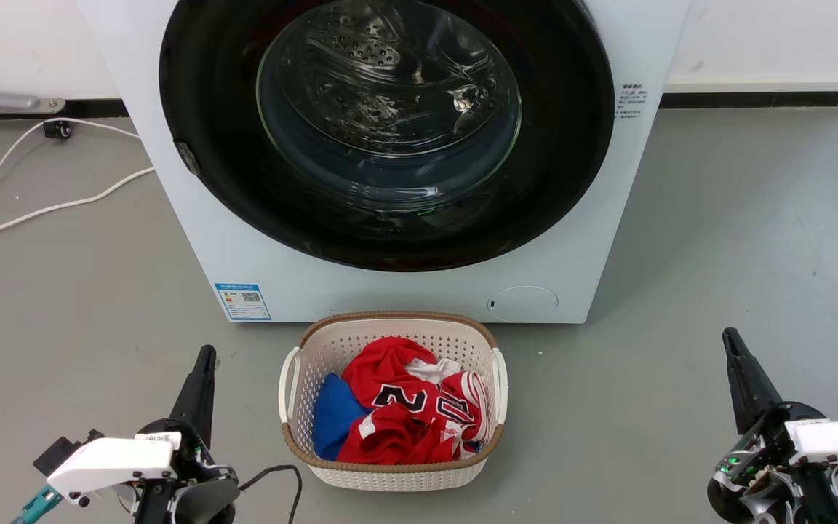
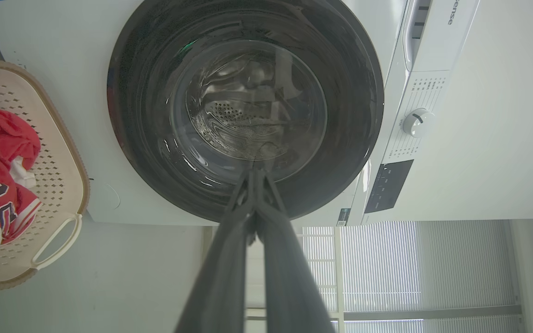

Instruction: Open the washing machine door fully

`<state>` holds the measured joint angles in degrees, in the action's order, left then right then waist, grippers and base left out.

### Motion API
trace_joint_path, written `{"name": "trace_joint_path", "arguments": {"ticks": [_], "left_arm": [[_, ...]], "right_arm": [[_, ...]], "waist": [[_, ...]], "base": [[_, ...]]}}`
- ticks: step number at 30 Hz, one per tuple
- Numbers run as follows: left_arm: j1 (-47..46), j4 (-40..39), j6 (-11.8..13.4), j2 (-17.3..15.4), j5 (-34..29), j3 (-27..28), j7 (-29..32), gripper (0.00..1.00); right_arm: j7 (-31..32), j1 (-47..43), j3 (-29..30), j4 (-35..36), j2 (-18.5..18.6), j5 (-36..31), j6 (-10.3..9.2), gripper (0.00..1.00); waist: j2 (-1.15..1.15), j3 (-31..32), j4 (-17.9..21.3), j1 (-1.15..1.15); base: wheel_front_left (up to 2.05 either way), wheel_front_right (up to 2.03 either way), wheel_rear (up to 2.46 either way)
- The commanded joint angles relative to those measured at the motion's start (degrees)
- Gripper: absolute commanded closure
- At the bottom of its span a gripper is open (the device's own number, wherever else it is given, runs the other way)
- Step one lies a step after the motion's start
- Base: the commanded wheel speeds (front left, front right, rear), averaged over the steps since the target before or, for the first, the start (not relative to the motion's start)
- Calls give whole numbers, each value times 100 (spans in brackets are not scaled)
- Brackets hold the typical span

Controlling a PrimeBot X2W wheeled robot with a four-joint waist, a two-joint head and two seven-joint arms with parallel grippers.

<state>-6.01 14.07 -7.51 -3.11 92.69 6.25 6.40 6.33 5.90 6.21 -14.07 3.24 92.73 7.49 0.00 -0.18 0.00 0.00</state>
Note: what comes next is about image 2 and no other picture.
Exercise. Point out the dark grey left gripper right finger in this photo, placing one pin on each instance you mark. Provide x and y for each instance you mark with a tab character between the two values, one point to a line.
287	277

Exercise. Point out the white window blinds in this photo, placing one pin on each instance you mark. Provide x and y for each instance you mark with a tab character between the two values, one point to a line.
410	273

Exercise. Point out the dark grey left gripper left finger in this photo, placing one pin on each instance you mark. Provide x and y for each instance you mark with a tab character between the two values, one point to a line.
222	277

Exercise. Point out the white front-load washing machine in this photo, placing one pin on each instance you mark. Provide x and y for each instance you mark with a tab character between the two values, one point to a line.
456	138

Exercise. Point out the white detergent drawer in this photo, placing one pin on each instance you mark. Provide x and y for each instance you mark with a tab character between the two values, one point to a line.
433	32

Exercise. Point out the black washing machine display panel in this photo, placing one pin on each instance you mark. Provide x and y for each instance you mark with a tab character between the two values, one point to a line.
389	186

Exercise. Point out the white washing machine control knob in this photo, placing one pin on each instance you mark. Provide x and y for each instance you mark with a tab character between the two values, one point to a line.
417	122

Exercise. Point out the round dark washing machine door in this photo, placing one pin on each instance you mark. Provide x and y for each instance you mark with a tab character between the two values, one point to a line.
164	115

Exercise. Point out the beige perforated laundry basket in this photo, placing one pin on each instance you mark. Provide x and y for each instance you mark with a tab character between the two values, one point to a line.
58	175

